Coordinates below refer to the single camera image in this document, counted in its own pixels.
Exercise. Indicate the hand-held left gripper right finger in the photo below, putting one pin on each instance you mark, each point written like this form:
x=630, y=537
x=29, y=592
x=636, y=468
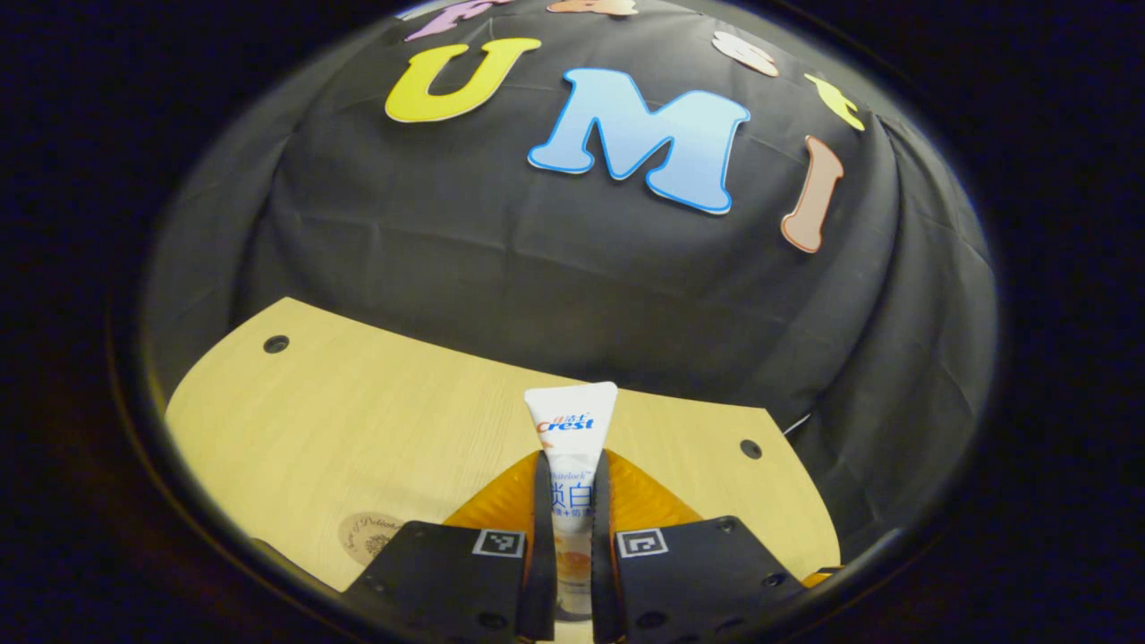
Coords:
x=698, y=572

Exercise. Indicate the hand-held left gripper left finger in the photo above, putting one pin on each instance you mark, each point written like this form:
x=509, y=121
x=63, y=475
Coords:
x=447, y=581

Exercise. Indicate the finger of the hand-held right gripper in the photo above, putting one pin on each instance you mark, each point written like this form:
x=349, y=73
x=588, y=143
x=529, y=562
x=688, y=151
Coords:
x=821, y=577

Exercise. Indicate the white toothpaste tube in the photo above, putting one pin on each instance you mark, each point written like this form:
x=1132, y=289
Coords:
x=571, y=429

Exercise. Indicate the light wooden desktop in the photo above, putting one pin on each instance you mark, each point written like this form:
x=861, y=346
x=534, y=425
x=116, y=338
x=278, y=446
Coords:
x=376, y=429

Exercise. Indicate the black backdrop cloth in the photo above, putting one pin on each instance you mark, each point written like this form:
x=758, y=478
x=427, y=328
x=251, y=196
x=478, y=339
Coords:
x=537, y=268

